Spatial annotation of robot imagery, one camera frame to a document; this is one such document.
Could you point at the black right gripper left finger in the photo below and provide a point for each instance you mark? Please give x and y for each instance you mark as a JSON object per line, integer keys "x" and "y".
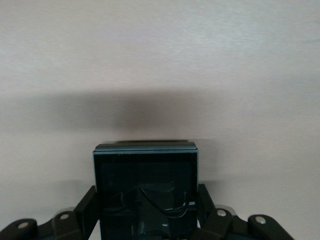
{"x": 62, "y": 225}

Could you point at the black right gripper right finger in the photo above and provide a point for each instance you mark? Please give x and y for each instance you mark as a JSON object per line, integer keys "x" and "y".
{"x": 225, "y": 225}

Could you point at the black phone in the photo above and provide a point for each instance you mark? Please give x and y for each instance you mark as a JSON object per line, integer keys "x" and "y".
{"x": 145, "y": 175}

